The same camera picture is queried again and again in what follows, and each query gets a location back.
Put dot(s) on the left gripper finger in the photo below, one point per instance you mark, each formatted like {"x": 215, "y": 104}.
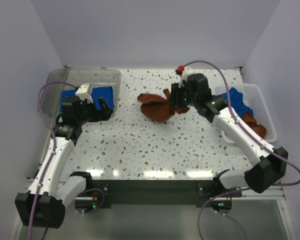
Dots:
{"x": 105, "y": 112}
{"x": 90, "y": 110}

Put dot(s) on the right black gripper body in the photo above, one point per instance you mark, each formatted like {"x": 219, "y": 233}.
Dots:
{"x": 185, "y": 97}

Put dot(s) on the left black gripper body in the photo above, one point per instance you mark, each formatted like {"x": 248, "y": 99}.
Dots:
{"x": 82, "y": 115}

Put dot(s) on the blue towel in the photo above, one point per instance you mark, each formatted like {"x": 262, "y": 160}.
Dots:
{"x": 236, "y": 100}
{"x": 105, "y": 92}

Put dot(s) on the brown towel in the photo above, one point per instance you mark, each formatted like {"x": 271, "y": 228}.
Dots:
{"x": 158, "y": 108}
{"x": 252, "y": 123}

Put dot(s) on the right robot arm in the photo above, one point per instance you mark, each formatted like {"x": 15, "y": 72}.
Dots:
{"x": 266, "y": 162}

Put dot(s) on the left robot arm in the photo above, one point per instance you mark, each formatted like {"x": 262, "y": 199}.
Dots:
{"x": 45, "y": 201}

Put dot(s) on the clear plastic storage bin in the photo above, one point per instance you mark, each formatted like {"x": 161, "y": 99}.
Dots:
{"x": 50, "y": 100}

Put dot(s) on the white plastic laundry basket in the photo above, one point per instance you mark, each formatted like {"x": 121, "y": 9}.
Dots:
{"x": 253, "y": 98}

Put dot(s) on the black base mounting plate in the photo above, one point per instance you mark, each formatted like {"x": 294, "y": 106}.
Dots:
{"x": 147, "y": 192}

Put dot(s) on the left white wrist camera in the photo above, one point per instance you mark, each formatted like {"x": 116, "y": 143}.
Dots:
{"x": 84, "y": 93}

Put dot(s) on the aluminium rail frame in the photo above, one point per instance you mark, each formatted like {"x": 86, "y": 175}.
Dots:
{"x": 253, "y": 216}

